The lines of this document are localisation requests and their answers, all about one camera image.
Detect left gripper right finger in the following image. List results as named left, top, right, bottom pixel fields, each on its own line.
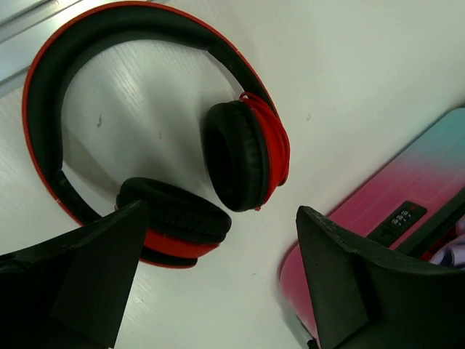
left=296, top=206, right=464, bottom=348

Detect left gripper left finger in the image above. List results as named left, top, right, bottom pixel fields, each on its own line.
left=1, top=201, right=148, bottom=348

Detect red cartoon print garment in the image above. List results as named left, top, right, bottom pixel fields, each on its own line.
left=421, top=217, right=464, bottom=270

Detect red and black headphones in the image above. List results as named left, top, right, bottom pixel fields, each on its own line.
left=22, top=1, right=291, bottom=268

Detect pink hard-shell suitcase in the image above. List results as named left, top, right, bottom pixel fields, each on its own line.
left=279, top=108, right=464, bottom=348

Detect aluminium frame rail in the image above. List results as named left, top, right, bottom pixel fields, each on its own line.
left=1, top=1, right=78, bottom=95

